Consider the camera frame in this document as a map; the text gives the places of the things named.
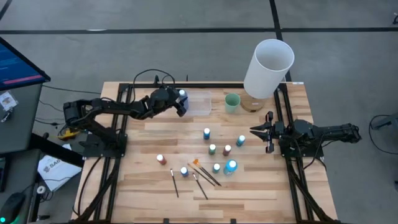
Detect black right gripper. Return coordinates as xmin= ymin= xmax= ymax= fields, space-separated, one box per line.
xmin=249 ymin=111 xmax=289 ymax=154

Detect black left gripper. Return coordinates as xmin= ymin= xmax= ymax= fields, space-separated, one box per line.
xmin=148 ymin=86 xmax=188 ymax=118

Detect large lavender paint bottle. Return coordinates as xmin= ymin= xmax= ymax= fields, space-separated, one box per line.
xmin=178 ymin=88 xmax=190 ymax=110

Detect clear plastic bin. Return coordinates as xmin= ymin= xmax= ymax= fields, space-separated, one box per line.
xmin=183 ymin=90 xmax=213 ymax=117

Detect pale green cup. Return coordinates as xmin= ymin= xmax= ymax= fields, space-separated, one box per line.
xmin=224 ymin=92 xmax=241 ymax=114

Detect large turquoise paint bottle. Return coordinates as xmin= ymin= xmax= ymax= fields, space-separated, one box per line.
xmin=223 ymin=159 xmax=239 ymax=177

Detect orange fan paintbrush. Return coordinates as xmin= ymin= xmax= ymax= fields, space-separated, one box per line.
xmin=192 ymin=159 xmax=222 ymax=187

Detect gold ferrule paintbrush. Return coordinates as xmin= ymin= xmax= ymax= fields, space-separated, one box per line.
xmin=187 ymin=163 xmax=216 ymax=187

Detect tall white cylinder container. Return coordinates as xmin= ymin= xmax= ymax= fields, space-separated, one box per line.
xmin=239 ymin=38 xmax=295 ymax=113

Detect grey chair base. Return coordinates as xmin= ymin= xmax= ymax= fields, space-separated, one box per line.
xmin=371 ymin=112 xmax=398 ymax=131

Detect white printed paper sheet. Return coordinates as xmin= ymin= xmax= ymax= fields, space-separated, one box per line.
xmin=37 ymin=143 xmax=83 ymax=192

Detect large computer monitor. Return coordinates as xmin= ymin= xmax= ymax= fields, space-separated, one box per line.
xmin=0 ymin=36 xmax=52 ymax=91

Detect white card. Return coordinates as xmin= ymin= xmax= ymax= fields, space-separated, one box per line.
xmin=0 ymin=91 xmax=19 ymax=112

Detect black computer mouse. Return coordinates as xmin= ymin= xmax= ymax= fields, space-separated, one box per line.
xmin=0 ymin=192 xmax=26 ymax=223

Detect black aluminium frame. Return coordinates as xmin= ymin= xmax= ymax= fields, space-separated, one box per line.
xmin=71 ymin=81 xmax=340 ymax=224

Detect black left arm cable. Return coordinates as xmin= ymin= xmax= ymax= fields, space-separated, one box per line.
xmin=132 ymin=68 xmax=177 ymax=103

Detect thin black handle paintbrush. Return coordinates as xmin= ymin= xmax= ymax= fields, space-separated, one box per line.
xmin=169 ymin=168 xmax=180 ymax=198

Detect yellow cable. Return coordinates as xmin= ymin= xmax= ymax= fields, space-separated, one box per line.
xmin=57 ymin=128 xmax=82 ymax=141

